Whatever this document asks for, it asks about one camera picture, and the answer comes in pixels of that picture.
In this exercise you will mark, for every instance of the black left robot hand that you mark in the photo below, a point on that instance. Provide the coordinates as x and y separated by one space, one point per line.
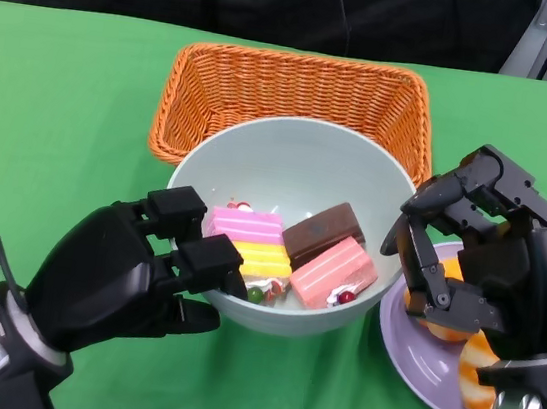
103 273

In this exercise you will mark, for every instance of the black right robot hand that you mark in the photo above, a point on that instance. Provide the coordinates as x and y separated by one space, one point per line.
544 290

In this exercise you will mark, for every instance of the grey green bowl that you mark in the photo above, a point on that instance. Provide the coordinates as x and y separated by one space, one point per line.
298 167

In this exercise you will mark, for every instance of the lavender plate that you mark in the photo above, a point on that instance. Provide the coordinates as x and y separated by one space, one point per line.
423 370

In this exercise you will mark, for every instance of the pink layered cake slice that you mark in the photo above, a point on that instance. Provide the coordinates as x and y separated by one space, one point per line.
246 223

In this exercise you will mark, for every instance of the yellow layered cake slice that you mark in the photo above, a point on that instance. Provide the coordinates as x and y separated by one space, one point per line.
261 261

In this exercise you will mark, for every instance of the salmon red layered cake slice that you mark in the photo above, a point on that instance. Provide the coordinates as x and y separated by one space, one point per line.
331 267

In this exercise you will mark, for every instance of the chocolate cake slice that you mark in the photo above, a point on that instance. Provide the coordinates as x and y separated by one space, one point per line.
320 231

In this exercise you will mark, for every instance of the orange wicker basket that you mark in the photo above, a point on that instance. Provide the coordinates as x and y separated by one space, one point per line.
294 86

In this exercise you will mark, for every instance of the green tablecloth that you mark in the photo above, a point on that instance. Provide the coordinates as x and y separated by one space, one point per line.
67 86

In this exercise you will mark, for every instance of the grey aluminium frame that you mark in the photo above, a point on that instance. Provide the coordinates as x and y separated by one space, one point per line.
531 47

